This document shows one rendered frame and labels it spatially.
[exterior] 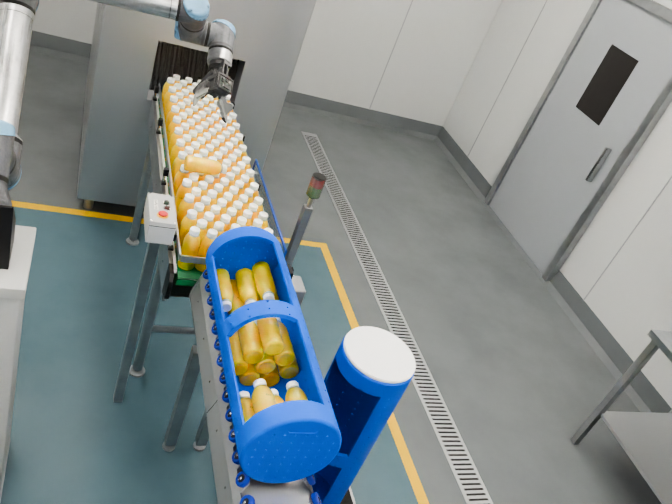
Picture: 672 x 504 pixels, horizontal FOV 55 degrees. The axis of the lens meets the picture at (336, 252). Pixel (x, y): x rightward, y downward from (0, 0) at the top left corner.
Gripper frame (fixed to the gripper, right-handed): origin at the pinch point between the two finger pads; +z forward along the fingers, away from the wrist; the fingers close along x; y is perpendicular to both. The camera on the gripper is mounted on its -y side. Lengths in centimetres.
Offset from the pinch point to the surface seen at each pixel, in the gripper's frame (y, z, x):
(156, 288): -71, 49, 37
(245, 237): 8.3, 42.6, 16.6
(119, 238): -178, -2, 79
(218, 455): 18, 116, 7
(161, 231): -25.9, 38.6, 5.1
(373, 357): 38, 80, 56
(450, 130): -157, -232, 448
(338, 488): 5, 127, 82
